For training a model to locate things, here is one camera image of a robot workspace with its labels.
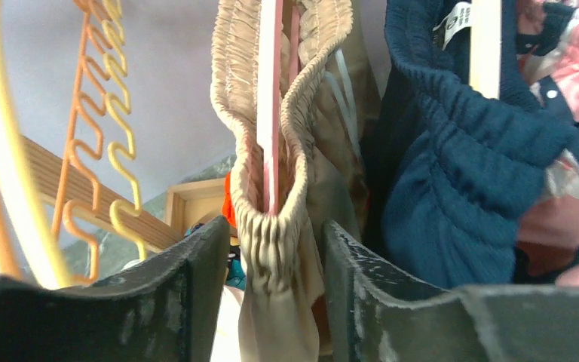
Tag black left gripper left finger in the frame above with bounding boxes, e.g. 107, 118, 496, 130
0, 216, 230, 361

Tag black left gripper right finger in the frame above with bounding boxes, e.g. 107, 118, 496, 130
323, 221, 579, 361

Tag beige drawstring shorts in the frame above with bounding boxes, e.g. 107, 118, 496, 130
210, 1, 379, 361

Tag pink notched hanger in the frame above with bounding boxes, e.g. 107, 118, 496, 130
256, 0, 295, 215

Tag peach notched hanger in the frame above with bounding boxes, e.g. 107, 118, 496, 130
49, 0, 108, 284

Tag cream hanger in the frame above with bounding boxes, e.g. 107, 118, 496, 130
469, 0, 502, 99

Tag yellow hanger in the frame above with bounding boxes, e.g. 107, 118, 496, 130
0, 1, 147, 290

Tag white garment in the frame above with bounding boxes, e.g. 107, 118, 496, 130
210, 286, 244, 362

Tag colourful patterned garment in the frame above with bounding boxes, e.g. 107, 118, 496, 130
184, 222, 248, 292

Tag wooden clothes rack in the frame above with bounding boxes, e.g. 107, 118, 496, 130
20, 134, 231, 256

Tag orange mesh garment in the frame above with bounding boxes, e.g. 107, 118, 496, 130
222, 172, 237, 228

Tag navy blue hanging garment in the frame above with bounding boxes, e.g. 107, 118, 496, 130
368, 1, 575, 289

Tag pink shark print garment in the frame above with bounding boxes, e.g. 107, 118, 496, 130
516, 1, 579, 286

